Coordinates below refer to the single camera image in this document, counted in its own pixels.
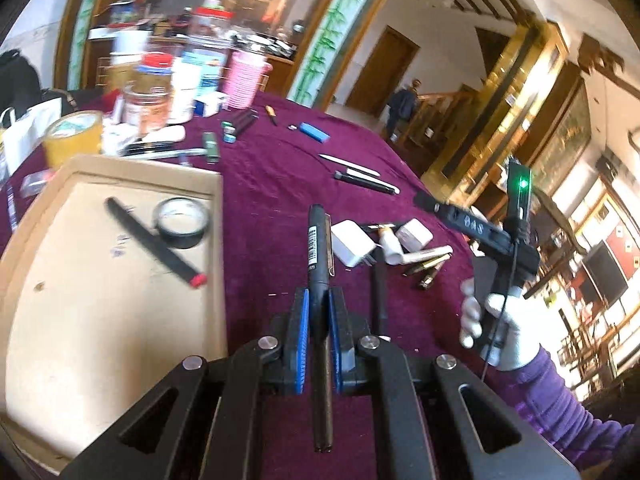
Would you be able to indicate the white eraser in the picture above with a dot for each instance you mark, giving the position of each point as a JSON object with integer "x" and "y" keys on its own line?
{"x": 165, "y": 135}

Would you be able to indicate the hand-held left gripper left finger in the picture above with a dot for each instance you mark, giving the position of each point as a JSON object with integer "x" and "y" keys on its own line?
{"x": 301, "y": 345}

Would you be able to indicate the yellow tape roll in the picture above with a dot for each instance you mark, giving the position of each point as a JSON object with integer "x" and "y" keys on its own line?
{"x": 72, "y": 145}

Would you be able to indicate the black glossy pen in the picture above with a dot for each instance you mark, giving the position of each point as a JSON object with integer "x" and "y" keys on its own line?
{"x": 147, "y": 147}

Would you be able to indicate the white paper bag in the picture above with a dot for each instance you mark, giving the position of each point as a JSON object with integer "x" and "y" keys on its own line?
{"x": 25, "y": 127}

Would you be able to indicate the black tape roll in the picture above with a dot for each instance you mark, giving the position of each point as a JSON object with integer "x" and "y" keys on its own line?
{"x": 190, "y": 235}

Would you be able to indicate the black marker with red end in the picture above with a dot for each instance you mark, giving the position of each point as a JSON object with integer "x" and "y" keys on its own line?
{"x": 150, "y": 242}

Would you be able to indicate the wooden stair railing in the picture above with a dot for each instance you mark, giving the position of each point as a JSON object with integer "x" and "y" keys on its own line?
{"x": 440, "y": 110}

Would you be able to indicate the white charger adapter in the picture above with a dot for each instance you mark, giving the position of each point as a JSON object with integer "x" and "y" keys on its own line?
{"x": 350, "y": 242}
{"x": 414, "y": 235}

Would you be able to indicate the wooden door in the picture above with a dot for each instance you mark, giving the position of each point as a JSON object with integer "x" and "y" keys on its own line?
{"x": 385, "y": 70}

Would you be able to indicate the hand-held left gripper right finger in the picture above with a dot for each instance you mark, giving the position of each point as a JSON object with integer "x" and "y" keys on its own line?
{"x": 335, "y": 355}

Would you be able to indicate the gold framed glass cabinet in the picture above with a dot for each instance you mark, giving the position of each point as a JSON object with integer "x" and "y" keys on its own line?
{"x": 500, "y": 110}

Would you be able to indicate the person's right hand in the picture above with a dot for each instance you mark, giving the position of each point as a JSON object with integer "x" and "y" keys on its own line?
{"x": 522, "y": 330}

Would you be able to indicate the small red lid jar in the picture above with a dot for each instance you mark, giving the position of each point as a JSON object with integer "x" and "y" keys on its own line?
{"x": 155, "y": 67}

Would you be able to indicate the silver pen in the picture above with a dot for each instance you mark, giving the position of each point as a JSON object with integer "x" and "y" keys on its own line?
{"x": 165, "y": 154}

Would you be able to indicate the cardboard box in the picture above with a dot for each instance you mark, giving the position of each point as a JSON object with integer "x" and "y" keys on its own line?
{"x": 100, "y": 320}

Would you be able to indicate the clear jar with red lid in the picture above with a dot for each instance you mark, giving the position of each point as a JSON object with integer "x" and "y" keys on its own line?
{"x": 210, "y": 55}

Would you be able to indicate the black stick pen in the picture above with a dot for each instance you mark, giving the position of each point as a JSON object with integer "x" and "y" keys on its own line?
{"x": 380, "y": 290}

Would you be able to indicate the narrow bamboo painted panel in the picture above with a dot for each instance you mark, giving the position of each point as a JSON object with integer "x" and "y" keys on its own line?
{"x": 87, "y": 25}

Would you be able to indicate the dark gold pen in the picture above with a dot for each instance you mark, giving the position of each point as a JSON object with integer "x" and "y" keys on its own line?
{"x": 429, "y": 278}

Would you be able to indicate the green pen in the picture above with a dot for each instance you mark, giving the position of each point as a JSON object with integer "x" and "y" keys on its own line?
{"x": 211, "y": 146}

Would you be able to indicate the thick white pen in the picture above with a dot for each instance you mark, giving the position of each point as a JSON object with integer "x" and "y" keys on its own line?
{"x": 392, "y": 188}

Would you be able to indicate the person's right forearm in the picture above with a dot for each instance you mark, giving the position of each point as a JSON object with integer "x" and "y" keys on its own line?
{"x": 560, "y": 405}

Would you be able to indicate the slim white pen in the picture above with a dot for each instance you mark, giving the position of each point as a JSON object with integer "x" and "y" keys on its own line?
{"x": 350, "y": 165}

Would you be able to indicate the black bag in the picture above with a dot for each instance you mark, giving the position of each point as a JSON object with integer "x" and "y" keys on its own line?
{"x": 20, "y": 77}

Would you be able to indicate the white tube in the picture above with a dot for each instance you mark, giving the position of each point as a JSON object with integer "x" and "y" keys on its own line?
{"x": 390, "y": 247}

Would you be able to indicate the black markers pair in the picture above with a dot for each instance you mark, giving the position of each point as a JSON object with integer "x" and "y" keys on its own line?
{"x": 242, "y": 120}

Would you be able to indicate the white pill bottle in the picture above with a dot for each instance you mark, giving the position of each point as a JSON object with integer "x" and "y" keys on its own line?
{"x": 184, "y": 90}

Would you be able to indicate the blue lighter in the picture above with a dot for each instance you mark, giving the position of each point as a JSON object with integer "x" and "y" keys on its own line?
{"x": 315, "y": 131}

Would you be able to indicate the yellow black screwdriver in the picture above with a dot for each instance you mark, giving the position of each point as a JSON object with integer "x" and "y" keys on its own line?
{"x": 271, "y": 114}

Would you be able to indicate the thick black pen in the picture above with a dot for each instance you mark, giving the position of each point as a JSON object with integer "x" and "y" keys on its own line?
{"x": 362, "y": 181}

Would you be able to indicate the jar of wooden sticks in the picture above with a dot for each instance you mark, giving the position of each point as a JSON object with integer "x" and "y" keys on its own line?
{"x": 147, "y": 107}

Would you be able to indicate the small blue white box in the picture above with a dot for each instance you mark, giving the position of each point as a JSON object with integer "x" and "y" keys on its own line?
{"x": 207, "y": 105}

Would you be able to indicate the wide bamboo painted panel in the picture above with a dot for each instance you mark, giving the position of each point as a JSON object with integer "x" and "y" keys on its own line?
{"x": 330, "y": 35}

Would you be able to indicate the pink knitted bottle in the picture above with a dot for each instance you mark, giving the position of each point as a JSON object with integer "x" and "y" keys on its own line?
{"x": 245, "y": 80}

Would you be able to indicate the white cylinder pen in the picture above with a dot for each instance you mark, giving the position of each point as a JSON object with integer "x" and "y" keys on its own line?
{"x": 430, "y": 252}

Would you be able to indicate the purple velvet tablecloth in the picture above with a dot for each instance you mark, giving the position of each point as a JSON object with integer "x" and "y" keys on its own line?
{"x": 280, "y": 185}

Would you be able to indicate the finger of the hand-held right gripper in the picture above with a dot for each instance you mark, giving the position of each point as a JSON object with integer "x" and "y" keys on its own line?
{"x": 431, "y": 203}

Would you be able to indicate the blue pen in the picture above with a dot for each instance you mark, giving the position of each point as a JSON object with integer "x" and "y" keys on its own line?
{"x": 10, "y": 207}

